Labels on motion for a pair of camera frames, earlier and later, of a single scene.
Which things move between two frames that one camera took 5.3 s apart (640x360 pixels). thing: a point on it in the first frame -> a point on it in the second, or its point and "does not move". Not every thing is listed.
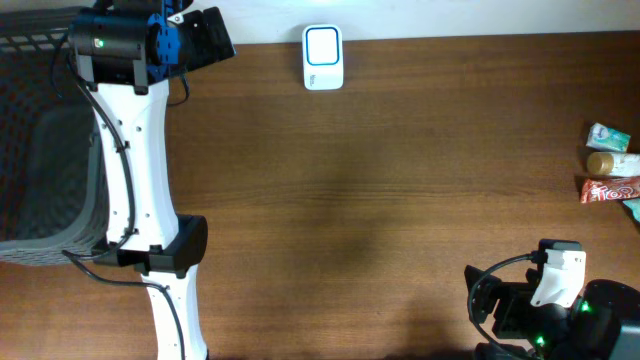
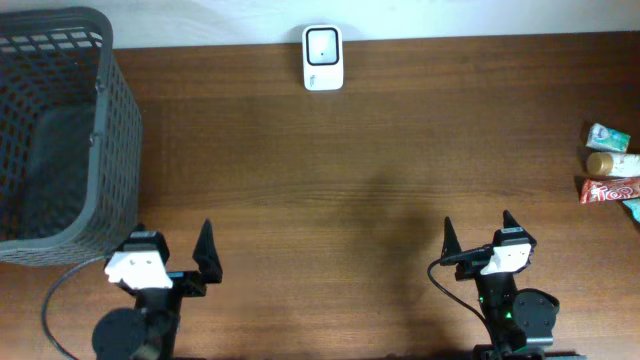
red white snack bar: (610, 188) does not move
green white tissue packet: (601, 137) does not move
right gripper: (517, 295) -> (450, 241)
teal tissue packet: (634, 204) does not move
